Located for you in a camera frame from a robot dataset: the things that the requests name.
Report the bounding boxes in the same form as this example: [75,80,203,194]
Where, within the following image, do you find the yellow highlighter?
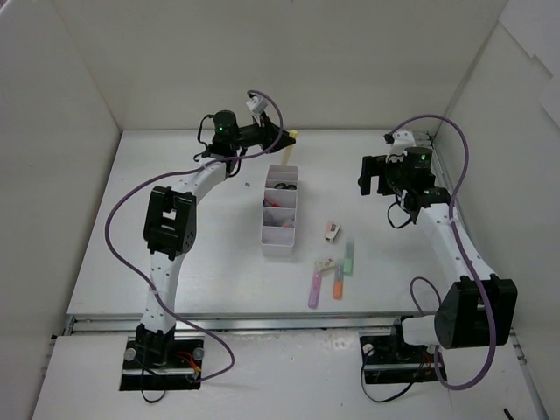
[282,129,298,165]

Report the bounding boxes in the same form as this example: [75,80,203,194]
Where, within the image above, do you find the black handled scissors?
[274,182,298,191]

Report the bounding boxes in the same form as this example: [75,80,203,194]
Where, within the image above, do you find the red pen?
[262,199,282,208]

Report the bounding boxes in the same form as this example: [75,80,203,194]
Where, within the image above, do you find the green highlighter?
[343,238,354,277]

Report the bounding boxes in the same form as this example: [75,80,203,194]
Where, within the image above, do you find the orange highlighter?
[332,260,344,300]

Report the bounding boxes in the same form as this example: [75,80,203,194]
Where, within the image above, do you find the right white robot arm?
[358,146,518,361]

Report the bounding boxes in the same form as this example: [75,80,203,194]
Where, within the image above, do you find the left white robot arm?
[136,110,296,368]

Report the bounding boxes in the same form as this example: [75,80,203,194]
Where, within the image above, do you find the white compartment organizer box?
[260,164,298,257]

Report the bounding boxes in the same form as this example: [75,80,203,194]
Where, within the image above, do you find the small white eraser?
[314,258,339,273]

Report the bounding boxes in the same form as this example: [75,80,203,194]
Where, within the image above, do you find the purple highlighter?
[307,271,322,309]

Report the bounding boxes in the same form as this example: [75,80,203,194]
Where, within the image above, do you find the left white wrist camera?
[246,95,268,116]

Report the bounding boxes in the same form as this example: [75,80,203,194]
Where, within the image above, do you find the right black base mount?
[359,335,438,385]

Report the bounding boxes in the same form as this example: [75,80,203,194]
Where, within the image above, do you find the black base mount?
[119,337,205,392]
[359,335,438,385]

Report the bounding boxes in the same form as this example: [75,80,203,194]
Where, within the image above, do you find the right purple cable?
[388,114,500,390]

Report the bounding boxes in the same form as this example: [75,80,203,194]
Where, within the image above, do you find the purple cable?
[388,114,500,390]
[104,89,284,386]

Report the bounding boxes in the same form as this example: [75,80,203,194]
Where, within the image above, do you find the front aluminium rail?
[67,311,420,333]

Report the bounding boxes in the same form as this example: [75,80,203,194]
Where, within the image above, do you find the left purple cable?
[104,89,284,386]

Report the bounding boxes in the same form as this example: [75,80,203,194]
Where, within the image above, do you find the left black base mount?
[119,337,205,392]

